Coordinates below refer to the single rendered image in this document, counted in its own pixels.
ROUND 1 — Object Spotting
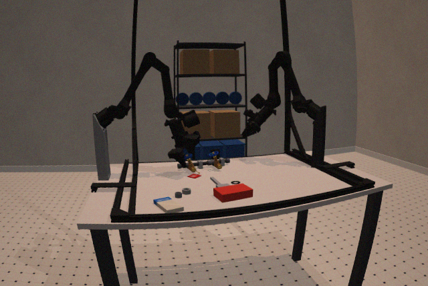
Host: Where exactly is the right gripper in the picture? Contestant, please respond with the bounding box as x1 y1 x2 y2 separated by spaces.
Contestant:
168 130 195 168

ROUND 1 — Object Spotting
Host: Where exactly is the red flat rectangular block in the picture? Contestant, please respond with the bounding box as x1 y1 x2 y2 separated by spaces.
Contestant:
213 184 253 202

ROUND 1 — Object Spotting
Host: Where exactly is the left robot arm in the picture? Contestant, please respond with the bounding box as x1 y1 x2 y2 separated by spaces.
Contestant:
243 51 321 121

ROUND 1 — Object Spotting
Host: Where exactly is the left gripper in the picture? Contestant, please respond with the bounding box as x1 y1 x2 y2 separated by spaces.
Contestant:
241 112 267 138

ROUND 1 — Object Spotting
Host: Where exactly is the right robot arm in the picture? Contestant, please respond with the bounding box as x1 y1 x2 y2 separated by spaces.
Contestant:
95 52 201 146

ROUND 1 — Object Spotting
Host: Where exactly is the grey hex nut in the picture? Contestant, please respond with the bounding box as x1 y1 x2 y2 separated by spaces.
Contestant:
182 188 191 195

